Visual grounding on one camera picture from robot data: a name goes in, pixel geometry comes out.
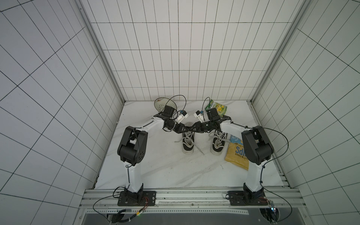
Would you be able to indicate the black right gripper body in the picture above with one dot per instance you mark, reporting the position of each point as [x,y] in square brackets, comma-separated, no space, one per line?
[205,126]

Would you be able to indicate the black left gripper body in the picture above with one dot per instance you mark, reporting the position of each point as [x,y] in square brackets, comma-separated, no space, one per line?
[174,125]

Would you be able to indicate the black white sneaker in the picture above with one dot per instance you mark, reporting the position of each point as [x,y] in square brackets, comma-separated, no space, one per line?
[219,140]
[189,144]

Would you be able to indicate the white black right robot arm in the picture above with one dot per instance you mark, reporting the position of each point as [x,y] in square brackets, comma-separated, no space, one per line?
[256,145]

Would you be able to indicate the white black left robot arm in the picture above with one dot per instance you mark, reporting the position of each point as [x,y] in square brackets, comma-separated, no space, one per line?
[133,145]

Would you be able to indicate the green spring tea snack bag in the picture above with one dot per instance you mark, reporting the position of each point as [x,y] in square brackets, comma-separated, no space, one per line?
[221,109]

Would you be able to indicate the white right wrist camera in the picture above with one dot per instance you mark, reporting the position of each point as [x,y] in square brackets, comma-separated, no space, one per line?
[199,115]

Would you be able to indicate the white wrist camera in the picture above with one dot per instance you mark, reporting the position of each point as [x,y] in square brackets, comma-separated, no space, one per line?
[199,115]
[182,115]

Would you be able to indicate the round mirror on wire stand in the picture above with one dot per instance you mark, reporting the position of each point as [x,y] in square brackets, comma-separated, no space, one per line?
[161,102]

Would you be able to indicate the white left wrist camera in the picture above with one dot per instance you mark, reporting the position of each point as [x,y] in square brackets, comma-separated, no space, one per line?
[182,115]

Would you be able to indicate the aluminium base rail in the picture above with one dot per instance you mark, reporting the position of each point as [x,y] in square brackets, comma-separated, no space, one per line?
[187,199]

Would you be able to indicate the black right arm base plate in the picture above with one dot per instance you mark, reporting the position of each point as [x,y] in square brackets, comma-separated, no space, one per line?
[246,198]

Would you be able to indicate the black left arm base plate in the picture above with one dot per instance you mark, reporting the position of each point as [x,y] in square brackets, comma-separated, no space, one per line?
[128,198]

